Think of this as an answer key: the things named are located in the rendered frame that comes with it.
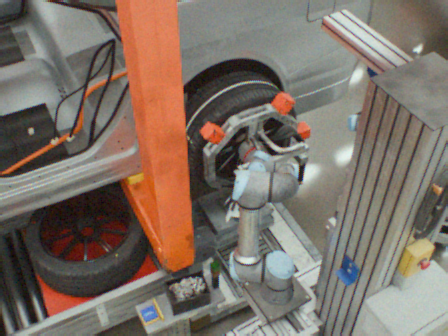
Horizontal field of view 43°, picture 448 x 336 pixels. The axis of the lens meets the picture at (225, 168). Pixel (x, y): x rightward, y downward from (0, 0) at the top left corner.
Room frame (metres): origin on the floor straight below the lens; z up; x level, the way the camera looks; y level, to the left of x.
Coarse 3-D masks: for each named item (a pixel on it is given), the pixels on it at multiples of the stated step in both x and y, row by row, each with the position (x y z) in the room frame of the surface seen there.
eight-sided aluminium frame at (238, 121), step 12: (264, 108) 2.18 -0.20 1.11; (228, 120) 2.10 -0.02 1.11; (240, 120) 2.08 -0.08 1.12; (252, 120) 2.11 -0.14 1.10; (288, 120) 2.20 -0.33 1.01; (228, 132) 2.04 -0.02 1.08; (288, 144) 2.23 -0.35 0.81; (204, 156) 2.02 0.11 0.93; (204, 168) 2.03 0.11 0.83; (216, 180) 2.02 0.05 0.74; (228, 180) 2.11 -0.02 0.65
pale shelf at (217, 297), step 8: (208, 280) 1.58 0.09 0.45; (160, 296) 1.49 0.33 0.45; (216, 296) 1.49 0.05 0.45; (224, 296) 1.49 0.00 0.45; (144, 304) 1.44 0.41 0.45; (152, 304) 1.44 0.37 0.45; (160, 304) 1.44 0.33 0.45; (168, 304) 1.44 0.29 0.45; (216, 304) 1.45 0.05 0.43; (168, 312) 1.40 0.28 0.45; (184, 312) 1.40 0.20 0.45; (192, 312) 1.40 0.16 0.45; (200, 312) 1.41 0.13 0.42; (160, 320) 1.35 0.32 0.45; (168, 320) 1.35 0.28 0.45; (176, 320) 1.35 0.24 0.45; (152, 328) 1.31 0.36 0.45; (160, 328) 1.31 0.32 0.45
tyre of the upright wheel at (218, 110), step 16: (224, 80) 2.33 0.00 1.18; (240, 80) 2.33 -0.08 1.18; (256, 80) 2.36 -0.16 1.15; (192, 96) 2.29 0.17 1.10; (208, 96) 2.24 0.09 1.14; (224, 96) 2.21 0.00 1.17; (240, 96) 2.20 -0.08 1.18; (256, 96) 2.21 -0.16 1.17; (272, 96) 2.25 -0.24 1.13; (192, 112) 2.20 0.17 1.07; (208, 112) 2.15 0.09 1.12; (224, 112) 2.12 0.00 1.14; (288, 112) 2.30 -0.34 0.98; (192, 128) 2.12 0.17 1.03; (192, 144) 2.06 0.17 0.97; (192, 160) 2.04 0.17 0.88
